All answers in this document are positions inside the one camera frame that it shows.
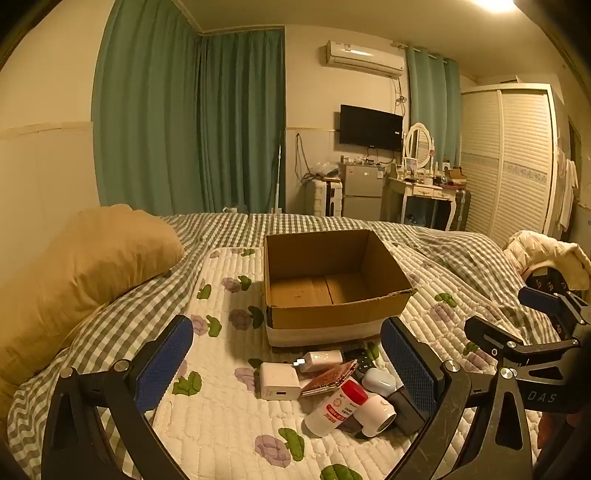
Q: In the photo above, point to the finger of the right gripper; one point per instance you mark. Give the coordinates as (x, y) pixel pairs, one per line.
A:
(502, 345)
(566, 310)

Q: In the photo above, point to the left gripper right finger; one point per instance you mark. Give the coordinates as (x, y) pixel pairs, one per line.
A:
(498, 444)

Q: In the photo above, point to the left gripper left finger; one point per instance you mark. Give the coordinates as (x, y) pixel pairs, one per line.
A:
(75, 444)

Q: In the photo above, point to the white bottle red cap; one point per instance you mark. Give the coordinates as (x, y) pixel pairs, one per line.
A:
(336, 409)

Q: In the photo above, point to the red patterned wallet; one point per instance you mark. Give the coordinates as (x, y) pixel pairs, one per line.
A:
(329, 380)

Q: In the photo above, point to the white power bank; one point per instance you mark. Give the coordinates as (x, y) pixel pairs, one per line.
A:
(318, 361)

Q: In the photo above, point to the white square charger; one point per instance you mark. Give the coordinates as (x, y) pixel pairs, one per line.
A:
(279, 381)

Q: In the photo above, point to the black remote control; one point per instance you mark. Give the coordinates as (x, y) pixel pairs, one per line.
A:
(364, 360)

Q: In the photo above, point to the white puffy jacket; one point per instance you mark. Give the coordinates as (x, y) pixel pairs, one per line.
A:
(529, 251)

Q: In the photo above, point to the grey checkered bed sheet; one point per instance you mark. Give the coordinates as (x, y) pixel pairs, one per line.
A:
(139, 316)

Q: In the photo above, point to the hanging white towel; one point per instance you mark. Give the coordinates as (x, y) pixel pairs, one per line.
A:
(568, 177)

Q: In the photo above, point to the white floral quilted mat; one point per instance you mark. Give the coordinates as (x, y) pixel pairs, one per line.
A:
(216, 425)

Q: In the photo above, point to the brown cardboard box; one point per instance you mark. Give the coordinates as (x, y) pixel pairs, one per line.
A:
(330, 287)

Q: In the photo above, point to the white louvered wardrobe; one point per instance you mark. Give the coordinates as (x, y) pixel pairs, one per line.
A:
(509, 146)

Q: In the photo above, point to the white vanity table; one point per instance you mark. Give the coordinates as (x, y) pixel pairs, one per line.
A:
(397, 192)

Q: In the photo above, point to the tan pillow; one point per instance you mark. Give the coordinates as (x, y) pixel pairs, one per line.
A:
(100, 254)

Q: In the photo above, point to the white oval vanity mirror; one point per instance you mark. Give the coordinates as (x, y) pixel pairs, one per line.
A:
(419, 147)

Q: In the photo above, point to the silver mini fridge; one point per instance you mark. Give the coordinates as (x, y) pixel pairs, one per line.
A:
(362, 191)

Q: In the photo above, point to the white suitcase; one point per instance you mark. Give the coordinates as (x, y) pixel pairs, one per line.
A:
(323, 198)

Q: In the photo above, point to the green curtain right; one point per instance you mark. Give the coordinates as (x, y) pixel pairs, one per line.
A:
(435, 100)

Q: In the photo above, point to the green curtain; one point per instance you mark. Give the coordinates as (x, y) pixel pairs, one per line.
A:
(185, 122)
(435, 100)

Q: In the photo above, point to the white mop stick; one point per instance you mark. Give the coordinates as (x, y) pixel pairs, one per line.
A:
(276, 191)

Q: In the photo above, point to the white air conditioner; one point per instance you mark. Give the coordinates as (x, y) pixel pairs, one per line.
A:
(366, 59)

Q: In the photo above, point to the green curtain left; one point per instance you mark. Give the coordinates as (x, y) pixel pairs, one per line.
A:
(185, 122)

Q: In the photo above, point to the black wall television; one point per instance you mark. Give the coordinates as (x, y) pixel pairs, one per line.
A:
(370, 128)

